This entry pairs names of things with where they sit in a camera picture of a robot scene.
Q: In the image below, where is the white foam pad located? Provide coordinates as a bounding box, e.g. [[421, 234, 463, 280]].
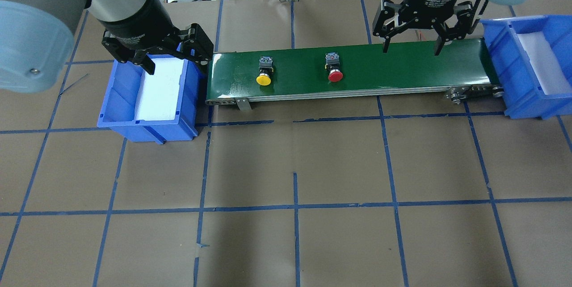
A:
[[517, 32, 572, 95], [135, 57, 184, 121]]

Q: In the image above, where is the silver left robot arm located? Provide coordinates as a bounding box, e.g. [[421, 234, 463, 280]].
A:
[[0, 0, 198, 93]]

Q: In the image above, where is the red push button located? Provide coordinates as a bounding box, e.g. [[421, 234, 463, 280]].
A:
[[324, 51, 344, 83]]

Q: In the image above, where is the white foam pad left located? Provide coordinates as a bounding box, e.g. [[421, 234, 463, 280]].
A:
[[135, 57, 184, 121]]

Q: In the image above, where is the green conveyor belt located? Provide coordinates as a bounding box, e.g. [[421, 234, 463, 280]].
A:
[[206, 38, 502, 106]]

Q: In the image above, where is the yellow push button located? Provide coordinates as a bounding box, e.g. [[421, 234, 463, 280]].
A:
[[256, 55, 274, 87]]

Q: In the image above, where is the blue plastic bin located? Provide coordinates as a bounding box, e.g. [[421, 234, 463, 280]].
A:
[[482, 15, 572, 119], [97, 55, 203, 144]]

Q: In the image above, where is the white foam pad right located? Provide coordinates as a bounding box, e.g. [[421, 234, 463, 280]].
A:
[[517, 32, 572, 95]]

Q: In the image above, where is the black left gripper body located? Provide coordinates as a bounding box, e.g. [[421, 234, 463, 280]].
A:
[[101, 0, 193, 65]]

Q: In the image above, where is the blue plastic bin left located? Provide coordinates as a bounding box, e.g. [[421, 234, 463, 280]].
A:
[[97, 55, 203, 144]]

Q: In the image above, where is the blue plastic bin right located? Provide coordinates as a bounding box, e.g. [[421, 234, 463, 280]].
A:
[[482, 15, 572, 119]]

